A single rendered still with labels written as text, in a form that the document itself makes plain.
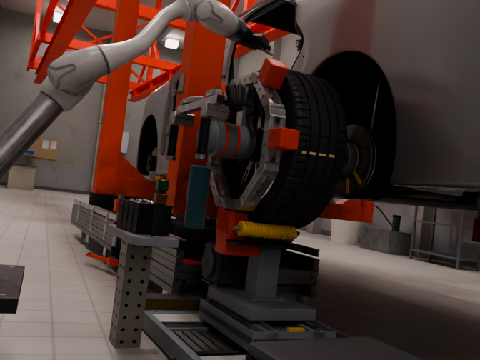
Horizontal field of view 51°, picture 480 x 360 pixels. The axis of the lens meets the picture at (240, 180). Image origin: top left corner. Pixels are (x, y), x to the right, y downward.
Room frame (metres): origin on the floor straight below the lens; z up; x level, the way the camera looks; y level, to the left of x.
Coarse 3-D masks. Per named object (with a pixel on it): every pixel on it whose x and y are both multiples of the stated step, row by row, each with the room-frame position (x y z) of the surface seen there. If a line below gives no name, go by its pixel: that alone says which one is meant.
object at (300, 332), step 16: (208, 304) 2.13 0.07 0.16; (208, 320) 2.12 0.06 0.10; (224, 320) 1.98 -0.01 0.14; (240, 320) 1.97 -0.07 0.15; (240, 336) 1.85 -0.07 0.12; (256, 336) 1.77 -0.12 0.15; (272, 336) 1.80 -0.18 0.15; (288, 336) 1.83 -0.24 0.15; (304, 336) 1.86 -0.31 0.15; (320, 336) 1.89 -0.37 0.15
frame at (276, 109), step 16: (240, 80) 2.05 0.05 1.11; (256, 80) 1.91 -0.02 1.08; (272, 96) 1.87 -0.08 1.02; (272, 112) 1.79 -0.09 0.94; (272, 128) 1.79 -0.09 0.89; (208, 160) 2.26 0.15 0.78; (272, 160) 1.82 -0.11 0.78; (224, 176) 2.22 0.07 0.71; (256, 176) 1.83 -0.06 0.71; (272, 176) 1.82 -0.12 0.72; (224, 192) 2.16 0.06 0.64; (256, 192) 1.91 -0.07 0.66; (240, 208) 1.92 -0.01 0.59
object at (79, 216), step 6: (78, 204) 5.45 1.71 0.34; (84, 204) 4.90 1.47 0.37; (72, 210) 5.53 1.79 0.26; (78, 210) 5.16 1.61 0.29; (84, 210) 4.86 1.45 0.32; (90, 210) 4.73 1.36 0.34; (72, 216) 5.48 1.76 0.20; (78, 216) 5.14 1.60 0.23; (84, 216) 4.82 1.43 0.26; (174, 216) 5.04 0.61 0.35; (72, 222) 5.43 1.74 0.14; (78, 222) 5.10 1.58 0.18; (84, 222) 4.78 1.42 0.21; (78, 228) 5.06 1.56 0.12; (84, 228) 4.75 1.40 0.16; (84, 234) 4.87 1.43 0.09
